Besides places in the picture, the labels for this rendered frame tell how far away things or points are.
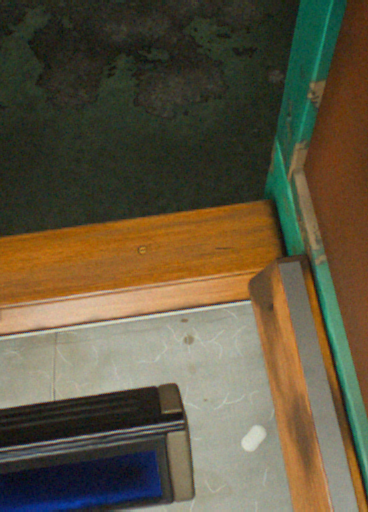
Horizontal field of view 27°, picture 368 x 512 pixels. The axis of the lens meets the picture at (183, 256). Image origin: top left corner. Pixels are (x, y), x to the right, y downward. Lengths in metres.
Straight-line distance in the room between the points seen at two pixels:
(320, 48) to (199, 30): 1.43
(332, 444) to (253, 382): 0.16
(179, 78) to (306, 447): 1.38
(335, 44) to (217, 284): 0.34
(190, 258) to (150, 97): 1.10
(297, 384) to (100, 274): 0.27
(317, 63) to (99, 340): 0.40
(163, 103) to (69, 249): 1.08
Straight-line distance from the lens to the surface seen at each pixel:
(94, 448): 0.49
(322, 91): 0.74
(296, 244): 0.86
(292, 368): 0.78
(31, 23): 2.16
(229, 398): 0.88
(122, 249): 0.91
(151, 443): 0.49
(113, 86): 2.00
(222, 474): 0.86
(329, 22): 0.66
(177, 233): 0.92
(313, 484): 0.76
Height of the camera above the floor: 1.59
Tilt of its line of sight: 65 degrees down
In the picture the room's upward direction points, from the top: straight up
